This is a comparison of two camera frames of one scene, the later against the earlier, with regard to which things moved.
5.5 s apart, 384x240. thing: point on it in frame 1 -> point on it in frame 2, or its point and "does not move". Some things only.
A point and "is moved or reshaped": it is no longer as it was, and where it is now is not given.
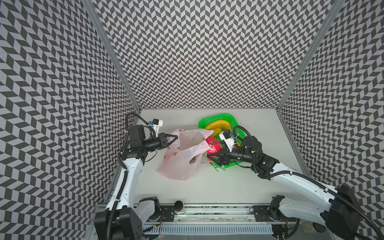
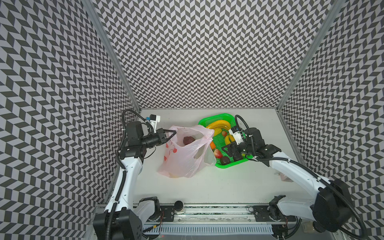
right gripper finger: x=219 y=154 -> x=229 y=149
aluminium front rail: x=305 y=214 does not move
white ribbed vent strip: x=209 y=229 does not move
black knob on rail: x=178 y=205 does not move
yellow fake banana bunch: x=218 y=126 does not move
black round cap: x=319 y=227 does not move
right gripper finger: x=222 y=161 -> x=237 y=155
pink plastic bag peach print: x=182 y=154 is moved or reshaped
